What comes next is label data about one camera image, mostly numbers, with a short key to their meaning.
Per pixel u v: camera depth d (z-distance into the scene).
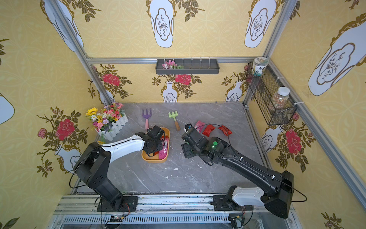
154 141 0.68
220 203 0.72
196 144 0.52
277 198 0.37
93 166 0.46
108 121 0.90
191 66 0.92
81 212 0.74
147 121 1.09
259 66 0.85
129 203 0.74
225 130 1.02
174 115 1.13
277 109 0.69
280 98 0.65
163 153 0.88
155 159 0.87
